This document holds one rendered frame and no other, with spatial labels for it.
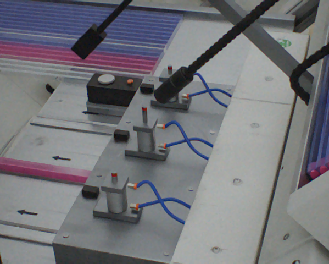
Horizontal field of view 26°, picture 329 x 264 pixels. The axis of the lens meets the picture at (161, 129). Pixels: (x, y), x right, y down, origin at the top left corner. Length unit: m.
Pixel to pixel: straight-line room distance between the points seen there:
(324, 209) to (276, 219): 0.12
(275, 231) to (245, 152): 0.19
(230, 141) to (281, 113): 0.09
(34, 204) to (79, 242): 0.16
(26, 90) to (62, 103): 1.44
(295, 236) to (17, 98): 1.92
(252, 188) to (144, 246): 0.13
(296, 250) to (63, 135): 0.48
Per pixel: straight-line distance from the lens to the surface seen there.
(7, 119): 2.40
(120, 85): 1.02
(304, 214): 0.57
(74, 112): 1.05
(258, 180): 0.79
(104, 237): 0.76
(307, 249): 0.61
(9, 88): 2.48
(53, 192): 0.92
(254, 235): 0.73
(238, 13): 0.79
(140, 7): 1.32
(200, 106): 0.94
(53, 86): 2.50
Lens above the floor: 1.70
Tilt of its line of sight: 37 degrees down
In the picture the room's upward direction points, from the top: 51 degrees clockwise
